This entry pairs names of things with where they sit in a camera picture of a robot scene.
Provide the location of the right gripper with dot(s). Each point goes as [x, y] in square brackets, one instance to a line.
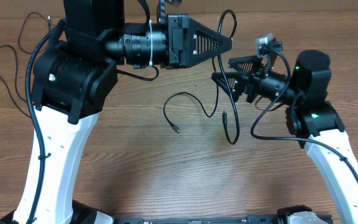
[239, 78]

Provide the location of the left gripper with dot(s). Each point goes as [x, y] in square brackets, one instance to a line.
[179, 37]

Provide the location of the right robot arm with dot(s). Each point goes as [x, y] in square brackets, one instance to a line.
[311, 120]

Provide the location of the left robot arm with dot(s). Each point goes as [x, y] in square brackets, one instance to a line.
[69, 75]

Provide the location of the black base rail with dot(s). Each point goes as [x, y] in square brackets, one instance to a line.
[250, 219]

